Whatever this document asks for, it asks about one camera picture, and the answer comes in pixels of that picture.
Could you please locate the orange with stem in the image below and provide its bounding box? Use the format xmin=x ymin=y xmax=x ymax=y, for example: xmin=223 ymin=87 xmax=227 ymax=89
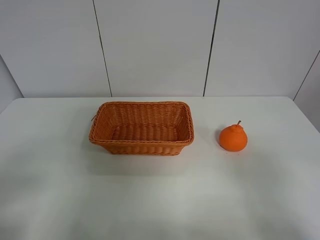
xmin=218 ymin=120 xmax=248 ymax=152

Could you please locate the orange wicker basket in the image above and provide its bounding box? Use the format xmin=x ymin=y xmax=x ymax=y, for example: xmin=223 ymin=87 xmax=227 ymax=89
xmin=88 ymin=101 xmax=195 ymax=156

